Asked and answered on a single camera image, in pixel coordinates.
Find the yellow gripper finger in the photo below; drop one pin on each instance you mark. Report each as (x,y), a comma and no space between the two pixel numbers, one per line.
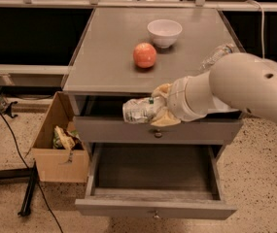
(164,118)
(162,90)

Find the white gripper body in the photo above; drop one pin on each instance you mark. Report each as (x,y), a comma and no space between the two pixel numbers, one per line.
(178,98)

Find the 7up soda can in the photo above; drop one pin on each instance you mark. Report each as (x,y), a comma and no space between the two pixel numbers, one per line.
(142,110)

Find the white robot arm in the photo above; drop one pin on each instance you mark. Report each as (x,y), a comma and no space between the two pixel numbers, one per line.
(237,82)

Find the brass upper drawer knob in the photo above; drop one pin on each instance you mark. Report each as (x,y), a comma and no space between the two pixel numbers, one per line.
(158,134)

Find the grey wooden drawer cabinet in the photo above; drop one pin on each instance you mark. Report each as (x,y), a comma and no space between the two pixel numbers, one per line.
(104,76)

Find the open grey lower drawer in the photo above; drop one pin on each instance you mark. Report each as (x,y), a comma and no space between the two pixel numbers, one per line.
(178,181)

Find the closed grey upper drawer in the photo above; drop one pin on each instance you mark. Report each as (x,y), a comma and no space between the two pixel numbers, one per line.
(210,131)

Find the red apple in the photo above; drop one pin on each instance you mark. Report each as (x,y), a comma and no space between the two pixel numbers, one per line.
(144,55)

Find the clear plastic water bottle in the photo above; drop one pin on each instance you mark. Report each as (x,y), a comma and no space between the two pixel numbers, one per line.
(216,55)

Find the white ceramic bowl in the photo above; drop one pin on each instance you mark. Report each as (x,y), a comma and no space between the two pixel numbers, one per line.
(164,32)

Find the snack bags in box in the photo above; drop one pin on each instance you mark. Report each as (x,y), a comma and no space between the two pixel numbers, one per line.
(64,139)

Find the brown cardboard box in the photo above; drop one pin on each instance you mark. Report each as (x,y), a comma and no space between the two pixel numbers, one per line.
(53,164)

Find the grey metal rail frame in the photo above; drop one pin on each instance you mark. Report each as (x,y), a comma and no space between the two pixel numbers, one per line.
(40,39)

